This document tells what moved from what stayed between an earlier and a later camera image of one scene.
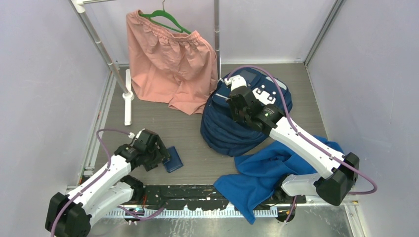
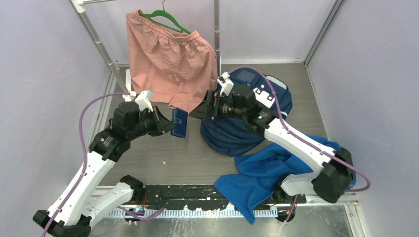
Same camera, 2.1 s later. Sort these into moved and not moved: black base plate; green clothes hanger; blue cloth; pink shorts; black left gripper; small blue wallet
Moved: small blue wallet; black left gripper
Not moved: black base plate; pink shorts; blue cloth; green clothes hanger
